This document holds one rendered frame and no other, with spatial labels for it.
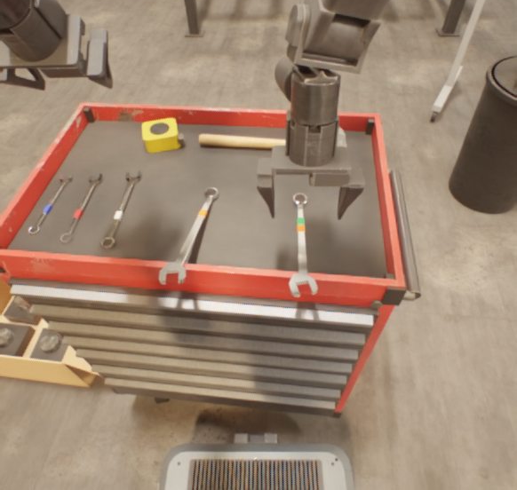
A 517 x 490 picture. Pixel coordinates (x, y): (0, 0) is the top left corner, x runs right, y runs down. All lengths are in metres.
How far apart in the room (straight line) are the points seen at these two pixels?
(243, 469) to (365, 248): 0.74
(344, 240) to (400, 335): 1.00
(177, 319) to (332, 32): 0.56
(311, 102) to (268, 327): 0.43
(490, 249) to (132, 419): 1.68
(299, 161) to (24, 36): 0.33
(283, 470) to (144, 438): 0.55
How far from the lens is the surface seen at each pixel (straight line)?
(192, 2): 3.61
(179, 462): 1.24
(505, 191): 2.12
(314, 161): 0.50
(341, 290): 0.65
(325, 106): 0.47
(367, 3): 0.44
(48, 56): 0.54
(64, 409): 1.69
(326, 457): 1.23
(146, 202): 0.82
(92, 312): 0.84
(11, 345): 1.69
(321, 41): 0.45
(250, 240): 0.71
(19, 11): 0.50
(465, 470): 1.61
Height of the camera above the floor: 1.47
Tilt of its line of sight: 51 degrees down
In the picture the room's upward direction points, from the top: 3 degrees counter-clockwise
